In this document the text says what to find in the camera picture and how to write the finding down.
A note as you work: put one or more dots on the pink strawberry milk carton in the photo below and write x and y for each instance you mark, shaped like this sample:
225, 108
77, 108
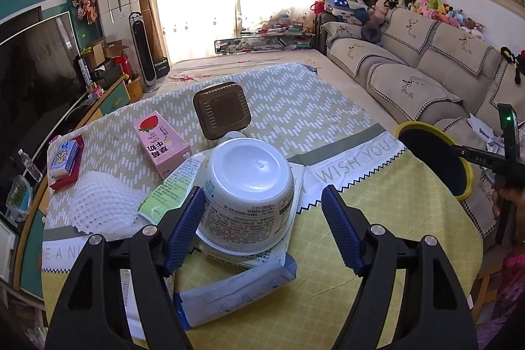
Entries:
160, 145

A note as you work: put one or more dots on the wooden stool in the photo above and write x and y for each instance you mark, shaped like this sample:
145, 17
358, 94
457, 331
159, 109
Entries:
488, 288

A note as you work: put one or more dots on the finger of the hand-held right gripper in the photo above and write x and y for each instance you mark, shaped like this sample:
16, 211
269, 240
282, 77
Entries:
475, 157

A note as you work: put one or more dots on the person's right hand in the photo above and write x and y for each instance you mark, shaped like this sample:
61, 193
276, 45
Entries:
517, 214

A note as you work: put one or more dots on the brown square plastic lid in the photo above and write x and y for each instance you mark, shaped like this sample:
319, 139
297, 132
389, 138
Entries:
221, 110

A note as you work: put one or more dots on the white papers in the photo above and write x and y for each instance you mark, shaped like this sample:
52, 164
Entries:
484, 130

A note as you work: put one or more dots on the beige covered sofa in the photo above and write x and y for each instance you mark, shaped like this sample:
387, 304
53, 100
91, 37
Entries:
410, 59

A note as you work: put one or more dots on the white printed leaflet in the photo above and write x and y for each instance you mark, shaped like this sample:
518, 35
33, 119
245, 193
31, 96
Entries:
128, 292

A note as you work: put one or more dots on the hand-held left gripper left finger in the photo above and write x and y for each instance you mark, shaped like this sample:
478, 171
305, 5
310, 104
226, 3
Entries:
186, 235

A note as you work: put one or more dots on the clear water bottle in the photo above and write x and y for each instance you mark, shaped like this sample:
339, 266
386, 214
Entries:
30, 165

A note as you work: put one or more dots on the flat screen television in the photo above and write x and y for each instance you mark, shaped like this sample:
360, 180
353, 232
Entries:
37, 79

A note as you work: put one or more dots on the dark round cushion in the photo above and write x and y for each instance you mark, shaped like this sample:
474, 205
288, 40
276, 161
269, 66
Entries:
371, 33

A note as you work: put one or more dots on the black yellow plush toy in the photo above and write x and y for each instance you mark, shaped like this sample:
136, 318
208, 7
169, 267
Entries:
506, 54

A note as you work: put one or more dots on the red canister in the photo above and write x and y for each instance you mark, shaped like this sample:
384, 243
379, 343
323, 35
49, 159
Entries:
124, 68

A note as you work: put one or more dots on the black red plush toy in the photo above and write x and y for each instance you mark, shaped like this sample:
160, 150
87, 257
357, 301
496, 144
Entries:
520, 67

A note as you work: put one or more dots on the white blue plastic package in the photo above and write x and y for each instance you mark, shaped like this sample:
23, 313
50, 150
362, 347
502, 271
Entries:
229, 292

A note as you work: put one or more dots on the person's right forearm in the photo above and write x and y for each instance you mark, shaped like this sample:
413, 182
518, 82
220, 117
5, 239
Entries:
514, 284

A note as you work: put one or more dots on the cluttered glass shelf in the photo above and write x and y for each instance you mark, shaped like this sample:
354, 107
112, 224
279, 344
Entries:
262, 40

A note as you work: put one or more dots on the open cardboard box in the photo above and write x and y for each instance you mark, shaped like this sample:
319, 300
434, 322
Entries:
100, 50

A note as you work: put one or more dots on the blue tissue packet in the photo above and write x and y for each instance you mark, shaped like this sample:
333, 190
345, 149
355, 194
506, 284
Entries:
63, 157

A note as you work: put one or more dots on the yellow-rimmed dark trash bin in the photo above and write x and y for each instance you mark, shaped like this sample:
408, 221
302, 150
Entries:
430, 157

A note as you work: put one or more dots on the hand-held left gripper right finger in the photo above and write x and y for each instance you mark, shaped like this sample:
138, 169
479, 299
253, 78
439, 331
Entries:
338, 227

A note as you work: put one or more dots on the clear plastic bag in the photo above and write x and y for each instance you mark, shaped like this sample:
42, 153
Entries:
18, 198

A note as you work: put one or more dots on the black tower fan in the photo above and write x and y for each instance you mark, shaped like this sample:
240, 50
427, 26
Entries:
143, 50

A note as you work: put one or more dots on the white plastic noodle bowl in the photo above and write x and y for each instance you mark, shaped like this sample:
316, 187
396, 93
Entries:
246, 177

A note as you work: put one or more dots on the row of plush toys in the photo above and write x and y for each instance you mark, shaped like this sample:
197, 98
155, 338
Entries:
434, 7

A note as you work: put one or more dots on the blue tissue pack on red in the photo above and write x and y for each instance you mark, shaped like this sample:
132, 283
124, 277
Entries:
65, 182

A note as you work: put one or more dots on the green white plastic wrapper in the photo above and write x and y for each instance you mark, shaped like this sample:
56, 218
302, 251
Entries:
168, 190

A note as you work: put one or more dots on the white foam fruit net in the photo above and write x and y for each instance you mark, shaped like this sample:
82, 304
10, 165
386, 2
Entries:
102, 202

